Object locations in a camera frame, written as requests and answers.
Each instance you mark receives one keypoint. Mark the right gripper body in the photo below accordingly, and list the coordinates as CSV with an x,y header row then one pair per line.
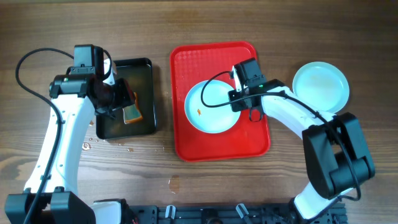
x,y
237,99

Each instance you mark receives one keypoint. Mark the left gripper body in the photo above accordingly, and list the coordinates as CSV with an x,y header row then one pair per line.
x,y
117,96

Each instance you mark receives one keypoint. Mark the green and orange sponge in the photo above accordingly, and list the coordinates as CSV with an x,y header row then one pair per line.
x,y
132,113

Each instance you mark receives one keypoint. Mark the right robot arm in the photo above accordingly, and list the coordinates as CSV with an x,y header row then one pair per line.
x,y
337,156

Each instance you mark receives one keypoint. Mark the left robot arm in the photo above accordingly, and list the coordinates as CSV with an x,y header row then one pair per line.
x,y
50,195

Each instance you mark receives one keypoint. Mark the black rectangular tray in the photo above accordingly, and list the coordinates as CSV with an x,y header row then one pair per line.
x,y
138,73

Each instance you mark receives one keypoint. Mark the red plastic tray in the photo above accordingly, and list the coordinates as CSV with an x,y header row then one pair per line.
x,y
191,64

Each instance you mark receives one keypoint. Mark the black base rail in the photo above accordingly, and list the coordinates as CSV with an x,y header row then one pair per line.
x,y
211,214

